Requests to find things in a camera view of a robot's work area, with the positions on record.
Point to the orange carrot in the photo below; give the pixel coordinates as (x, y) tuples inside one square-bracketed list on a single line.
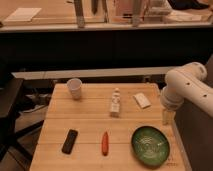
[(105, 144)]

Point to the grey metal post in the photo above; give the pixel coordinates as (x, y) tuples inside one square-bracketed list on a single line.
[(79, 13), (136, 10)]

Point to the white rectangular box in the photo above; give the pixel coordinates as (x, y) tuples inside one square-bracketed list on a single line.
[(142, 100)]

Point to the black remote control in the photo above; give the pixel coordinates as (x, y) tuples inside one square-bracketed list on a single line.
[(69, 141)]

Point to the black chair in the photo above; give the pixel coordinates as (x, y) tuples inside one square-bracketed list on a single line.
[(10, 97)]

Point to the grey metal post right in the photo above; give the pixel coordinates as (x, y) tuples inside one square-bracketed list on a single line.
[(136, 10)]

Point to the small white bottle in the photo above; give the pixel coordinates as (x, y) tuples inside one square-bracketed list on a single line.
[(115, 103)]

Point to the grey metal post left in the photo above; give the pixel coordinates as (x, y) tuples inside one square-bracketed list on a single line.
[(79, 13)]

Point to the white paper sheet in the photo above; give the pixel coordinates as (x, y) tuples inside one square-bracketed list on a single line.
[(23, 15)]

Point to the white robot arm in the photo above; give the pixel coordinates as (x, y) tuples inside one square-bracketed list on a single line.
[(186, 82)]

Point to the green ceramic plate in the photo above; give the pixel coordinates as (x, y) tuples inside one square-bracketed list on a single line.
[(150, 146)]

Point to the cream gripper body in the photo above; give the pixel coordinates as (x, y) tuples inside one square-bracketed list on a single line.
[(167, 116)]

